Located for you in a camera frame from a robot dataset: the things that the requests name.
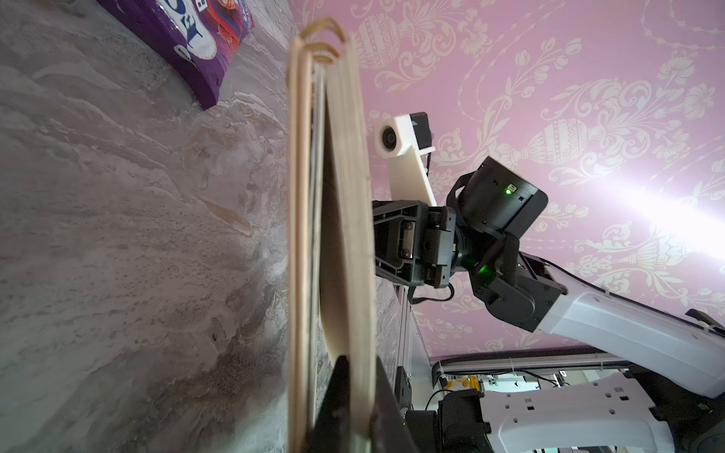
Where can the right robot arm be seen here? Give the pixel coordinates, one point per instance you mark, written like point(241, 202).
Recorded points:
point(671, 399)

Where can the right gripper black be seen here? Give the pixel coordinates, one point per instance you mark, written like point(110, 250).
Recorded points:
point(414, 242)

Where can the pink calendar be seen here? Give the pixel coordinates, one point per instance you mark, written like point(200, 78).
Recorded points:
point(331, 277)

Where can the purple snack bag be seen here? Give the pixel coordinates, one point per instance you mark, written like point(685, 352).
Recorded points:
point(198, 38)

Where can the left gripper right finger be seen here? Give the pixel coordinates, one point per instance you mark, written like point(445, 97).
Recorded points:
point(387, 431)

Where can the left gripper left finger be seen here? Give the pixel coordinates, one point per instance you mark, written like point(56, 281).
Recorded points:
point(331, 432)

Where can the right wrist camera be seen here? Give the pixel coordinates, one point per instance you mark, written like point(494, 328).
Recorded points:
point(403, 141)

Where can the aluminium mounting rail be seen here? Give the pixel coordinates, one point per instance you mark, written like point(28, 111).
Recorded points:
point(412, 385)

